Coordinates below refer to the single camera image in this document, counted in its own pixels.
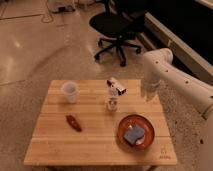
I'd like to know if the small clear bottle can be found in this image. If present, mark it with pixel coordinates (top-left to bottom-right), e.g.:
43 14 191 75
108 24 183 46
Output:
107 88 118 111

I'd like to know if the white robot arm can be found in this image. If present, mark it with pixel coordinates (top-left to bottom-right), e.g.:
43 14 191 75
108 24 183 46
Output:
142 48 213 171

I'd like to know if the brown round plate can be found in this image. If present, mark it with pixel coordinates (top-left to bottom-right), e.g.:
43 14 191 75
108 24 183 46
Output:
117 114 155 150

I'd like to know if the blue sponge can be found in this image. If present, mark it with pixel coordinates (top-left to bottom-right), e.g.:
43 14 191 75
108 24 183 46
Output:
123 124 145 145

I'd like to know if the wooden table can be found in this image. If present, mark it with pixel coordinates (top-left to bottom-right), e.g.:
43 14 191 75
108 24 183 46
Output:
24 80 177 166

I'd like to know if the black office chair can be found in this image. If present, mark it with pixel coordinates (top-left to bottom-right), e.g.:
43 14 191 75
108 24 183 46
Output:
89 0 151 67

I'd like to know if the white plastic cup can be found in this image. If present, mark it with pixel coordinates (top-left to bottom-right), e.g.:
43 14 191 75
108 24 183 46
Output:
61 82 78 104

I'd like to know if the white device on floor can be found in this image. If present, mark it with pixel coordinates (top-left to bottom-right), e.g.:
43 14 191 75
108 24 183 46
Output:
47 0 75 13

